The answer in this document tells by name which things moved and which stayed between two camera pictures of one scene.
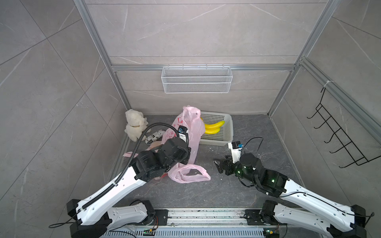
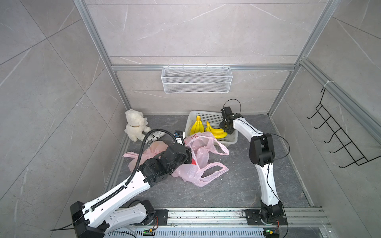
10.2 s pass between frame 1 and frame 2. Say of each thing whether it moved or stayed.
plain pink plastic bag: moved
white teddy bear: stayed
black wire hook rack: stayed
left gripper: stayed
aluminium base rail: stayed
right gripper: moved
